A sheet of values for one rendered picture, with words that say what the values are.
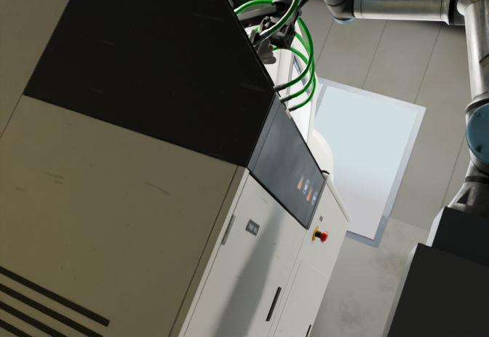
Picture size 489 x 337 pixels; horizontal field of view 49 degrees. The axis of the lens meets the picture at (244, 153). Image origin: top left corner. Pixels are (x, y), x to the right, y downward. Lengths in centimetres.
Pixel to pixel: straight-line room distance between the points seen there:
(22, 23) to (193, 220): 68
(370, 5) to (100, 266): 101
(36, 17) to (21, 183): 42
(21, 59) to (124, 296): 63
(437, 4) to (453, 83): 275
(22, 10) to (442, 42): 347
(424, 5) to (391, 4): 9
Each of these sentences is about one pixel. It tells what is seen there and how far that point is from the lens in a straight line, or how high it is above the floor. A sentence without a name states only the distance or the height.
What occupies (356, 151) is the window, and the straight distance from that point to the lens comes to 405.
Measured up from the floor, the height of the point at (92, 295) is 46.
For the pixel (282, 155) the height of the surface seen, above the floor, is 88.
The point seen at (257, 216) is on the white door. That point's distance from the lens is 119.
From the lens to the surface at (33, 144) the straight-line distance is 128.
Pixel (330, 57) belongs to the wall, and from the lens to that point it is 436.
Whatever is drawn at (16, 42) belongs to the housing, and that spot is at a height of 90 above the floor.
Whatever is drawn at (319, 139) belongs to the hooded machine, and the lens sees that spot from 318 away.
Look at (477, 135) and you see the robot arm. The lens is 121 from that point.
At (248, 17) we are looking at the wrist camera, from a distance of 156.
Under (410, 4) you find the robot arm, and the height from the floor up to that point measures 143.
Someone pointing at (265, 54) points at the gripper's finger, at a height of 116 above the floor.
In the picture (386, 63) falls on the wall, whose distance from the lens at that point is 432.
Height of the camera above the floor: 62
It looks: 11 degrees up
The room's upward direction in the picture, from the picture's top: 22 degrees clockwise
